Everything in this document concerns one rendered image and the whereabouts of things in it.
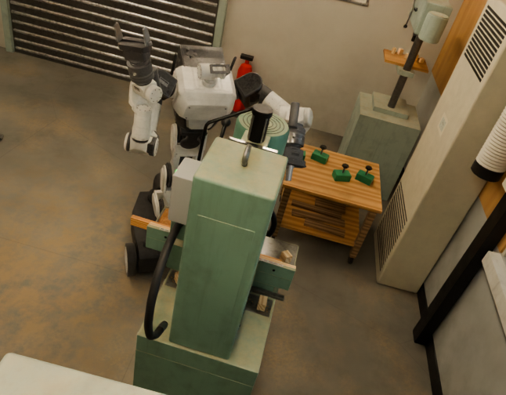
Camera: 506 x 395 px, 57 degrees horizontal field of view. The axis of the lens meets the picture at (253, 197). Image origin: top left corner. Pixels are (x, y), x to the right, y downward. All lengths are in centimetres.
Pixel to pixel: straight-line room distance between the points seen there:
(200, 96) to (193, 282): 91
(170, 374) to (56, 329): 104
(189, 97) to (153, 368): 109
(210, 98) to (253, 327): 97
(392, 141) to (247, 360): 254
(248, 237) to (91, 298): 172
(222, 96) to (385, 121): 193
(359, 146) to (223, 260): 266
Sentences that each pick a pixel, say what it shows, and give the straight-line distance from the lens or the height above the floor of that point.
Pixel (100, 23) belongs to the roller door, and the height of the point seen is 51.
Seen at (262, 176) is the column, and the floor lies 152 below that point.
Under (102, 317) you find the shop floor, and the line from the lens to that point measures 278.
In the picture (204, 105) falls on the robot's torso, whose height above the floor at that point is 126.
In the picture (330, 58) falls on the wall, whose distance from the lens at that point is 455.
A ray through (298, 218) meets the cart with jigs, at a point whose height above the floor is 18.
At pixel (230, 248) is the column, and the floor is 132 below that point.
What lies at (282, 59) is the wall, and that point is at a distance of 459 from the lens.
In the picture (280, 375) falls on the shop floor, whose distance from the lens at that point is 269.
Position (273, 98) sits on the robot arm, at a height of 131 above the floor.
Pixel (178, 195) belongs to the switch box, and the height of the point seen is 142.
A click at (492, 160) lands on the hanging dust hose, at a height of 119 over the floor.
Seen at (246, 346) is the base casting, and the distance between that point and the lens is 175.
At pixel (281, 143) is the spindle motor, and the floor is 148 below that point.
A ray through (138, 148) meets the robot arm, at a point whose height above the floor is 114.
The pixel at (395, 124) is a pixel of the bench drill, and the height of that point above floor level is 70.
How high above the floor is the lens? 223
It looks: 37 degrees down
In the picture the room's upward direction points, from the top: 14 degrees clockwise
